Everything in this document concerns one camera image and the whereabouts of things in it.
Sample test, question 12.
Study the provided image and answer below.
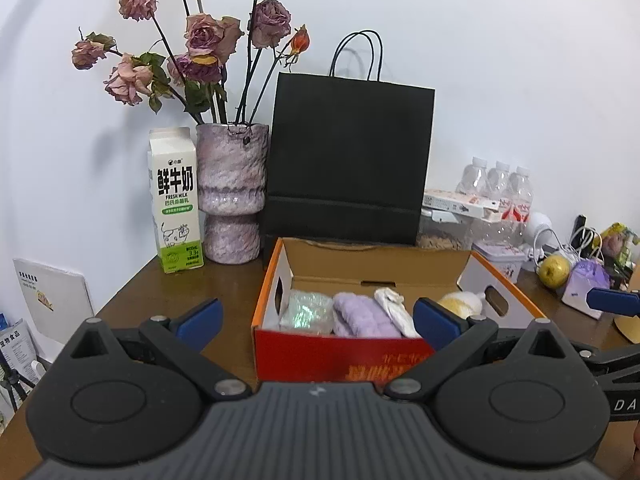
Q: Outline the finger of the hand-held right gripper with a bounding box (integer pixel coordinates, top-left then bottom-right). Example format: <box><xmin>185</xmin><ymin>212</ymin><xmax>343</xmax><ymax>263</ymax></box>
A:
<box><xmin>587</xmin><ymin>287</ymin><xmax>640</xmax><ymax>317</ymax></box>
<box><xmin>580</xmin><ymin>344</ymin><xmax>640</xmax><ymax>387</ymax></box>

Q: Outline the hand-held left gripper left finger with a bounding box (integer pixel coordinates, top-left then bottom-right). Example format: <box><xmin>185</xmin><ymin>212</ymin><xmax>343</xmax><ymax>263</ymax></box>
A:
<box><xmin>67</xmin><ymin>298</ymin><xmax>253</xmax><ymax>402</ymax></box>

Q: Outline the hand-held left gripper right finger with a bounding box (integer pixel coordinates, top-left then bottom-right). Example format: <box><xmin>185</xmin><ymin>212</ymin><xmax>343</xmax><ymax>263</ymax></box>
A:
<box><xmin>382</xmin><ymin>297</ymin><xmax>583</xmax><ymax>403</ymax></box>

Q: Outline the yellow white plush toy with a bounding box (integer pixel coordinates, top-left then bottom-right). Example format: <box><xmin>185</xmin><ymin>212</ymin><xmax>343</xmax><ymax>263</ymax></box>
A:
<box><xmin>437</xmin><ymin>291</ymin><xmax>485</xmax><ymax>319</ymax></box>

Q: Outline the white fabric pad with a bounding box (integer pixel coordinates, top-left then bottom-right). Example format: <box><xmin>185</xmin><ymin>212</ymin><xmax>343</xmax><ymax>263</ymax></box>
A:
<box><xmin>374</xmin><ymin>287</ymin><xmax>423</xmax><ymax>339</ymax></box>

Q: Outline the purple fluffy sock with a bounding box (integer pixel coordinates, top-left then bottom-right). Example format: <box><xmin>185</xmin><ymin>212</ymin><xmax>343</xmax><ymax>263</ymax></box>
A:
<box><xmin>332</xmin><ymin>292</ymin><xmax>403</xmax><ymax>339</ymax></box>

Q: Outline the iridescent pouch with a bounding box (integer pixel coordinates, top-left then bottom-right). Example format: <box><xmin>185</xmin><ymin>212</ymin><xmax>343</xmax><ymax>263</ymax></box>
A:
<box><xmin>279</xmin><ymin>290</ymin><xmax>335</xmax><ymax>335</ymax></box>

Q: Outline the red cardboard box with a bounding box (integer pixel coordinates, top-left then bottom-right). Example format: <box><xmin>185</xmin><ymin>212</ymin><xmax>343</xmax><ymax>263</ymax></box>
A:
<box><xmin>251</xmin><ymin>237</ymin><xmax>548</xmax><ymax>385</ymax></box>

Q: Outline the purple tissue pack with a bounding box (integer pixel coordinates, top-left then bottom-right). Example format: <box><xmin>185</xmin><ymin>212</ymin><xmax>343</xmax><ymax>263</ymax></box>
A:
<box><xmin>561</xmin><ymin>259</ymin><xmax>612</xmax><ymax>320</ymax></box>

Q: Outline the colourful snack packet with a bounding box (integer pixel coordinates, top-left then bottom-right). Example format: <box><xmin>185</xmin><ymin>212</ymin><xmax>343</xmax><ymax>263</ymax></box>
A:
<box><xmin>600</xmin><ymin>222</ymin><xmax>640</xmax><ymax>266</ymax></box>

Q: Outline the yellow apple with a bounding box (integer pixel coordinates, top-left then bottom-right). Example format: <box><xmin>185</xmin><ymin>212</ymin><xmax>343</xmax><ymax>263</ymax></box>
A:
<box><xmin>539</xmin><ymin>255</ymin><xmax>572</xmax><ymax>289</ymax></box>

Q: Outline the clear container of grains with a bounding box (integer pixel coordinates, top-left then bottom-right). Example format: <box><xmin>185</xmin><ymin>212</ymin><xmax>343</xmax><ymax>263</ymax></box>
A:
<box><xmin>417</xmin><ymin>210</ymin><xmax>476</xmax><ymax>251</ymax></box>

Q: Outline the grey tin box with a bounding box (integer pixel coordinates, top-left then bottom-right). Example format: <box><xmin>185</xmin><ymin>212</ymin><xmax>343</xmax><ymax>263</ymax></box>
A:
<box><xmin>472</xmin><ymin>240</ymin><xmax>527</xmax><ymax>281</ymax></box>

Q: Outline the white round device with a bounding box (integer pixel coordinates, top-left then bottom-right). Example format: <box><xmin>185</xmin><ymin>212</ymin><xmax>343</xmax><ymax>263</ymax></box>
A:
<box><xmin>522</xmin><ymin>212</ymin><xmax>553</xmax><ymax>246</ymax></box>

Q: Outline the flat white carton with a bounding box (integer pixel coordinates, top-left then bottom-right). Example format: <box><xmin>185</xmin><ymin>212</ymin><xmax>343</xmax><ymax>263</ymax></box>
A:
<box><xmin>422</xmin><ymin>189</ymin><xmax>501</xmax><ymax>223</ymax></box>

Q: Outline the white green milk carton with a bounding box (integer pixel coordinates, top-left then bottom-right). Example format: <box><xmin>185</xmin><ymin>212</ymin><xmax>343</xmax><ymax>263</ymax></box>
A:
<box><xmin>147</xmin><ymin>127</ymin><xmax>206</xmax><ymax>274</ymax></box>

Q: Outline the pink speckled vase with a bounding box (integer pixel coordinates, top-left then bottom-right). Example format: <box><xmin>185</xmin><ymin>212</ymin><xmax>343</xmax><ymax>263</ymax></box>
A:
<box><xmin>196</xmin><ymin>122</ymin><xmax>270</xmax><ymax>264</ymax></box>

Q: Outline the clear water bottle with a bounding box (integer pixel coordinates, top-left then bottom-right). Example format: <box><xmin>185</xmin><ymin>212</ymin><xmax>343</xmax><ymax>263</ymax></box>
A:
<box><xmin>455</xmin><ymin>156</ymin><xmax>490</xmax><ymax>198</ymax></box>
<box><xmin>485</xmin><ymin>161</ymin><xmax>512</xmax><ymax>202</ymax></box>
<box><xmin>500</xmin><ymin>166</ymin><xmax>534</xmax><ymax>241</ymax></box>

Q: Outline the white board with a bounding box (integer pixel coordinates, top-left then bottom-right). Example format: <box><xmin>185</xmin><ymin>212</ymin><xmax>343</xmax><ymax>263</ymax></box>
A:
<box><xmin>13</xmin><ymin>258</ymin><xmax>96</xmax><ymax>346</ymax></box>

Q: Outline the black paper bag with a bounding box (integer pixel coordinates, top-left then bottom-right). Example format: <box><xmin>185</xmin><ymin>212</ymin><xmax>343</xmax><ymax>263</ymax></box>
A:
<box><xmin>260</xmin><ymin>31</ymin><xmax>436</xmax><ymax>247</ymax></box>

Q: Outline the white blue food packet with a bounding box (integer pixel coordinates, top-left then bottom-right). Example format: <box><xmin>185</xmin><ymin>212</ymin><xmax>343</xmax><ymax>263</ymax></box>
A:
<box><xmin>0</xmin><ymin>314</ymin><xmax>39</xmax><ymax>377</ymax></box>

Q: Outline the dried pink roses bouquet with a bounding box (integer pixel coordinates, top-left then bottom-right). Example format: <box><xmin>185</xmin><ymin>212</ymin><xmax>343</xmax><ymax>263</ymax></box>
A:
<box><xmin>71</xmin><ymin>0</ymin><xmax>312</xmax><ymax>126</ymax></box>

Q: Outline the white cable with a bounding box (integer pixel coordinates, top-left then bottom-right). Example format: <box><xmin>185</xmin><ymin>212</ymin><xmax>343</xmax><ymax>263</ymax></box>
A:
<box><xmin>532</xmin><ymin>227</ymin><xmax>604</xmax><ymax>266</ymax></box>

